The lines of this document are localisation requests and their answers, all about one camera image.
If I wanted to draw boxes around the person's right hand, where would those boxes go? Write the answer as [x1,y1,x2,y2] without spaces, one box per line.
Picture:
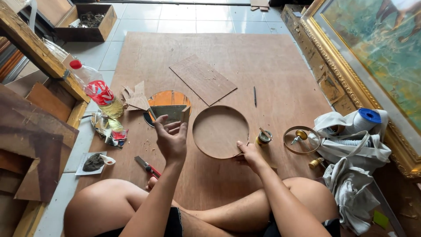
[232,140,264,172]

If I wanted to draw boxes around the person's left hand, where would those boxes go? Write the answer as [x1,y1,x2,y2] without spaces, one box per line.
[153,115,189,166]

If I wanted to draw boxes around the small wooden block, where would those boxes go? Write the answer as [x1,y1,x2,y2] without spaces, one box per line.
[180,106,191,125]

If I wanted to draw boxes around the round wooden tray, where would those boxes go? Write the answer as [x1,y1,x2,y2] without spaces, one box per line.
[192,105,250,160]

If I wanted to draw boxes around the small glue jar with brush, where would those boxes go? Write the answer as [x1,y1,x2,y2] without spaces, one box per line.
[255,127,274,147]

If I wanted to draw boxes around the square mirror piece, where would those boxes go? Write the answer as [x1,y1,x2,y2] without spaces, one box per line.
[149,104,187,125]

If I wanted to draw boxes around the red utility knife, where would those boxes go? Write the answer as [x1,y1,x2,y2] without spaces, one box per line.
[134,155,162,179]

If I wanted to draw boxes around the round mirror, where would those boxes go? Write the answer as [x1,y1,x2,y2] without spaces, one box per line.
[143,90,193,128]

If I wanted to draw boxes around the pile of cardboard scraps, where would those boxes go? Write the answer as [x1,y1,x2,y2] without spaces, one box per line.
[120,80,151,112]

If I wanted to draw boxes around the person's right leg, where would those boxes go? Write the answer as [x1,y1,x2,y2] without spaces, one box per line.
[145,176,340,234]

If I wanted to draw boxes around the person's leg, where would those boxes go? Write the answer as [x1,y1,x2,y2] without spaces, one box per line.
[145,176,340,234]
[63,178,237,237]

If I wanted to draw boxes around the brass knob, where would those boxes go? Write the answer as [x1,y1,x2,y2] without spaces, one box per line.
[308,157,327,170]

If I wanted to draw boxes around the white plastic scoop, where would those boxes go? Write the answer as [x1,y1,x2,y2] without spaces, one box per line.
[99,154,116,166]

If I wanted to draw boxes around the pile of mirror shards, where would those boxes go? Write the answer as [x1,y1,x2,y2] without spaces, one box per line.
[90,110,129,149]

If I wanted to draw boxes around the rectangular plywood piece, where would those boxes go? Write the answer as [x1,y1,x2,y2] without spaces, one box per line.
[169,54,238,107]

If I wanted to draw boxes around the grey putty lump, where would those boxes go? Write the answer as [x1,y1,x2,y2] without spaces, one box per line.
[82,153,105,172]

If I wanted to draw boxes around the black shorts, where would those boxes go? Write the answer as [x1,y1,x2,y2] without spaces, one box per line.
[94,207,341,237]

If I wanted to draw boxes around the large plywood sheet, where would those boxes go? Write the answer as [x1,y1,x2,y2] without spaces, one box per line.
[75,32,333,212]

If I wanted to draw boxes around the plastic bottle with red cap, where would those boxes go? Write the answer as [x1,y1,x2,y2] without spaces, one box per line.
[69,59,125,119]

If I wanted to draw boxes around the white paper sheet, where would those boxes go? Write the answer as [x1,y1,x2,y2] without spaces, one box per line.
[75,151,108,176]

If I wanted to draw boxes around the person's left leg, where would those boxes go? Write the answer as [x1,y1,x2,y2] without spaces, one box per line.
[63,178,237,237]

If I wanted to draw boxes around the white tote bag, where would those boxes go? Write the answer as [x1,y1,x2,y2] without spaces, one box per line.
[309,109,392,173]

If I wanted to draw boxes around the white crumpled cloth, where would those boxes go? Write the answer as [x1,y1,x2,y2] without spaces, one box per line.
[322,157,381,236]

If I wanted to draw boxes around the ornate wooden moulding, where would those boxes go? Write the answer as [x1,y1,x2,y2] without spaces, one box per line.
[280,4,358,116]

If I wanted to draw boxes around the white thread spool blue cap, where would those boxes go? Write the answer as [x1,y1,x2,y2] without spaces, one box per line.
[345,108,383,135]

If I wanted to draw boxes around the stack of brown boards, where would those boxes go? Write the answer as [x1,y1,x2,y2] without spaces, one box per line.
[0,82,80,203]

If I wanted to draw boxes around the wooden box with metal parts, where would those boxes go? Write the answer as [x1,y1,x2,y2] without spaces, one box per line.
[54,3,118,43]

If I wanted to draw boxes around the green sticky note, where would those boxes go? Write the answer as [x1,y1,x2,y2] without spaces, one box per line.
[373,210,390,230]

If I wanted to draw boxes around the metal ruler bar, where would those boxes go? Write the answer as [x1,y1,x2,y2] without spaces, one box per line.
[368,179,408,237]

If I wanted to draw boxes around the clear plastic bag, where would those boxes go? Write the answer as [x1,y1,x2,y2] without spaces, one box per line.
[42,38,70,62]

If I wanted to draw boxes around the wood offcuts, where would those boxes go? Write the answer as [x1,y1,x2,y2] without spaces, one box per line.
[250,0,271,11]

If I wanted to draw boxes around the gold framed painting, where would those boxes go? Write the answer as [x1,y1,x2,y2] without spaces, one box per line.
[299,0,421,180]

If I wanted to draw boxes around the gold ring circle cutter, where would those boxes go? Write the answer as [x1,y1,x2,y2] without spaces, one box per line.
[282,125,321,156]

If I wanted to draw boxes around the wooden workbench frame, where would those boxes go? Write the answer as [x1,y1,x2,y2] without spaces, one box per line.
[0,3,91,129]

